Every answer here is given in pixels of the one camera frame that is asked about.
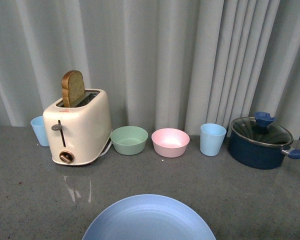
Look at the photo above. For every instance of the cream white toaster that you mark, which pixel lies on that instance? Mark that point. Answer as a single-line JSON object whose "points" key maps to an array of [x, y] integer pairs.
{"points": [[78, 135]]}

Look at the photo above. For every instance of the brown bread slice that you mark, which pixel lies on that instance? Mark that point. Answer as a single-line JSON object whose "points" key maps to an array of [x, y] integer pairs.
{"points": [[73, 88]]}

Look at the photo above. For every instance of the light blue cup right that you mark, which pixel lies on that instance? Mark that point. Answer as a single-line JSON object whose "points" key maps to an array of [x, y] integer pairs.
{"points": [[211, 138]]}

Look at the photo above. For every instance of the light blue cup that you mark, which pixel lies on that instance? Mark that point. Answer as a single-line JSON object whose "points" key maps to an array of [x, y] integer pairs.
{"points": [[211, 138], [39, 129]]}

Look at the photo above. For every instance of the pink bowl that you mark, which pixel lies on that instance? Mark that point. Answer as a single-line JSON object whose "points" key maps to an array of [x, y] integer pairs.
{"points": [[170, 142]]}

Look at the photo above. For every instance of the dark blue pot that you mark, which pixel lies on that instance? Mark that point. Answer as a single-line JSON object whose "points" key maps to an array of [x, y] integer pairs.
{"points": [[260, 156]]}

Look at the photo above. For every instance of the glass pot lid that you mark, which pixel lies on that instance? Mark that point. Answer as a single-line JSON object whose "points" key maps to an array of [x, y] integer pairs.
{"points": [[261, 129]]}

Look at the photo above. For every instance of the light blue cup left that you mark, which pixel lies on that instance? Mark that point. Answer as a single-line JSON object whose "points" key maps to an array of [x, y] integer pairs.
{"points": [[39, 129]]}

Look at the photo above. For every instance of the green bowl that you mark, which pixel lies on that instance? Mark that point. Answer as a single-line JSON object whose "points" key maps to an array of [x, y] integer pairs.
{"points": [[129, 140]]}

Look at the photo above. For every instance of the blue plate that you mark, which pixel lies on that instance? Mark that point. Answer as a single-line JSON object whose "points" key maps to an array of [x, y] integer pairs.
{"points": [[148, 217]]}

